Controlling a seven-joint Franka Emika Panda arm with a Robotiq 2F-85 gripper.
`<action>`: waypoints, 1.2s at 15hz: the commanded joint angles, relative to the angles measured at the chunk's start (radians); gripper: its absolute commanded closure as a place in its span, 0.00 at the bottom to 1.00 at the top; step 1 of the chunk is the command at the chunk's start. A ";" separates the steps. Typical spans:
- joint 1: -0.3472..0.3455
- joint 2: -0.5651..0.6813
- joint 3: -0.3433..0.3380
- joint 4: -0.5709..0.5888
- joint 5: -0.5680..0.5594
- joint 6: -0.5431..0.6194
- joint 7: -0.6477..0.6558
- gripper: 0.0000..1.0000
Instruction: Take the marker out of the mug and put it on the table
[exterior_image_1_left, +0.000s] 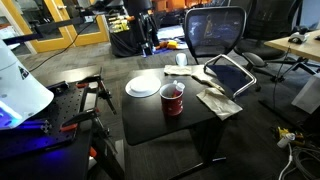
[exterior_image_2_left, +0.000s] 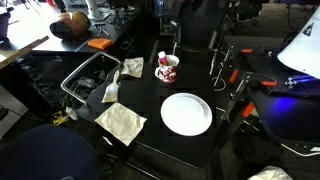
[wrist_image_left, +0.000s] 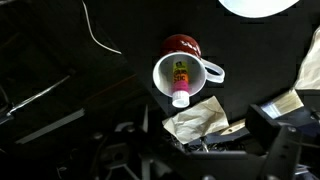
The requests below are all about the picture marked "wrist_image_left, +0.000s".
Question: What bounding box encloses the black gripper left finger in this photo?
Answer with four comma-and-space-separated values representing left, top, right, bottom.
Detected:
89, 121, 151, 180

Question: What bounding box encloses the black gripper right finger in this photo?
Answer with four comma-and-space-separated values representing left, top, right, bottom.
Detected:
245, 103, 303, 180

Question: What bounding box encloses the orange pink glue stick marker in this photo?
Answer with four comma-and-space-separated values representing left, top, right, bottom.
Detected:
171, 60, 191, 109

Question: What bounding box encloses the red white-lined mug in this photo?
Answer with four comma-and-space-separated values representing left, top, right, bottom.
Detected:
152, 33, 226, 101

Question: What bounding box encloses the crumpled brown paper napkin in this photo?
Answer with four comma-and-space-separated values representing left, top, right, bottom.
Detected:
161, 95, 230, 145

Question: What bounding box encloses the beige crumpled cloth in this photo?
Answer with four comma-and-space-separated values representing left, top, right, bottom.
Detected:
293, 25, 320, 91

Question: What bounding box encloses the white round plate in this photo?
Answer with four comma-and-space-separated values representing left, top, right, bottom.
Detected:
218, 0, 301, 19

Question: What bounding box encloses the wooden handled paintbrush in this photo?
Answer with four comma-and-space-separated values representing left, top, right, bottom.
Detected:
219, 89, 305, 136

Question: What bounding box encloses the thin white cable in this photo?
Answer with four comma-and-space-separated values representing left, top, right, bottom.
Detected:
80, 0, 123, 55

